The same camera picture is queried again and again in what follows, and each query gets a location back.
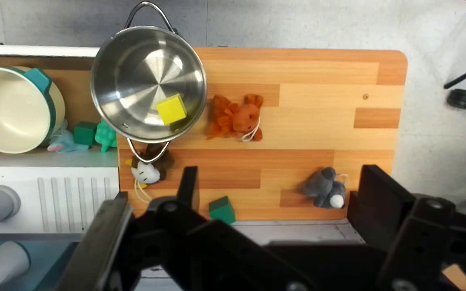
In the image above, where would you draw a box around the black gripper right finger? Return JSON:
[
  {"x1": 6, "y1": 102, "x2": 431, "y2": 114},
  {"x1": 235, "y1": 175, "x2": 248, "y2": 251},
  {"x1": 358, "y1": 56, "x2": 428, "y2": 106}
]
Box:
[{"x1": 345, "y1": 164, "x2": 417, "y2": 253}]

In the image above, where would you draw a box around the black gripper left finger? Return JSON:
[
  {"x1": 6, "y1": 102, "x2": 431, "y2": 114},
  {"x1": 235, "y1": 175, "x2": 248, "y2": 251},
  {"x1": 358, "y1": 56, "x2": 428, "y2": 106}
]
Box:
[{"x1": 174, "y1": 165, "x2": 200, "y2": 214}]

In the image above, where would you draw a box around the brown orange plushy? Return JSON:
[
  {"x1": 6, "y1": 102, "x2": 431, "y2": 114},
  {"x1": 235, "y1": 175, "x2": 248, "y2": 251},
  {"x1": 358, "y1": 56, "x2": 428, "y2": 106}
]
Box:
[{"x1": 205, "y1": 94, "x2": 265, "y2": 144}]

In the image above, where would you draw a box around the white brown plushy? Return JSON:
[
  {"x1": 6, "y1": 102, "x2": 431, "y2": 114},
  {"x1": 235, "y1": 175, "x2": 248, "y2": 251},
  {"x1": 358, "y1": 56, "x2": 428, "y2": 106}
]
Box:
[{"x1": 124, "y1": 143, "x2": 176, "y2": 191}]

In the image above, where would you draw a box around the grey plushy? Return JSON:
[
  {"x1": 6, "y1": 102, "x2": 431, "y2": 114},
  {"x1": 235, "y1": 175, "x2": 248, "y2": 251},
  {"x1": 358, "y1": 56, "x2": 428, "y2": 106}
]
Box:
[{"x1": 297, "y1": 167, "x2": 349, "y2": 211}]

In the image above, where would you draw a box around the green toy cube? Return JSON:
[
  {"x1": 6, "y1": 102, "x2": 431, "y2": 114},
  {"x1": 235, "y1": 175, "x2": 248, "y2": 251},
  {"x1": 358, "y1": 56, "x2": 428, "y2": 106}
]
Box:
[{"x1": 206, "y1": 195, "x2": 237, "y2": 227}]

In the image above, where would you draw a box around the yellow toy block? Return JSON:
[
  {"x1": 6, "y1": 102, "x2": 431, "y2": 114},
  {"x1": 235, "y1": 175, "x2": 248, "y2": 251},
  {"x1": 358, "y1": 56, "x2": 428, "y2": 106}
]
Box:
[{"x1": 155, "y1": 94, "x2": 189, "y2": 128}]

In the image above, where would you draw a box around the green toy corn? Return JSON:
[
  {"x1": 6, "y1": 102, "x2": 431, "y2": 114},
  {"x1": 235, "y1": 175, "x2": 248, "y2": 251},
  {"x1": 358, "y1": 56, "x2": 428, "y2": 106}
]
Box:
[{"x1": 93, "y1": 119, "x2": 117, "y2": 154}]

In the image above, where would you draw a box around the green toy block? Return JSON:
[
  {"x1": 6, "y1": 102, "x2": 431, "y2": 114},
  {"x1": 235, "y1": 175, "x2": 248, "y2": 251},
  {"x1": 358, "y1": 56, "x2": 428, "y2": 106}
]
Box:
[{"x1": 70, "y1": 122, "x2": 96, "y2": 148}]

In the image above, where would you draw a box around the stainless steel pot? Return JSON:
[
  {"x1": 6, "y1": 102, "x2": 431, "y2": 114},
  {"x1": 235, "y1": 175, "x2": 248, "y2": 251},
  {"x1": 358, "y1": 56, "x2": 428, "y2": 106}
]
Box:
[{"x1": 88, "y1": 0, "x2": 208, "y2": 164}]

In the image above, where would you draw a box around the light blue toy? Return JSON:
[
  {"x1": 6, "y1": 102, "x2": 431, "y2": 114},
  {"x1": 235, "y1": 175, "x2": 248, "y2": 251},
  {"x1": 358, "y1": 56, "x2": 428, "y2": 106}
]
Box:
[{"x1": 45, "y1": 128, "x2": 88, "y2": 154}]

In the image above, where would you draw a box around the white toy sink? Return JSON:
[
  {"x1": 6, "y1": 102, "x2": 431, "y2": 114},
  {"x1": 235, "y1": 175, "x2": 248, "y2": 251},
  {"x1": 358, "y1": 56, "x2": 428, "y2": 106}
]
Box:
[{"x1": 0, "y1": 44, "x2": 121, "y2": 237}]

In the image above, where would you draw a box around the cream bowl teal rim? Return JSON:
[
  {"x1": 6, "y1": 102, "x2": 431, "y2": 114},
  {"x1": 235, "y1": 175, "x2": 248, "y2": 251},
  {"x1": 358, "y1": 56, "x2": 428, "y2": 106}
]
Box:
[{"x1": 0, "y1": 65, "x2": 67, "y2": 157}]

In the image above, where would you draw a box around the black metal frame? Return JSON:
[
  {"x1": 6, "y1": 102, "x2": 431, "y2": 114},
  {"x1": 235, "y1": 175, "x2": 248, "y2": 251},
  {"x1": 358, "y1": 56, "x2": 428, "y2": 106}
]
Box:
[{"x1": 59, "y1": 191, "x2": 132, "y2": 291}]

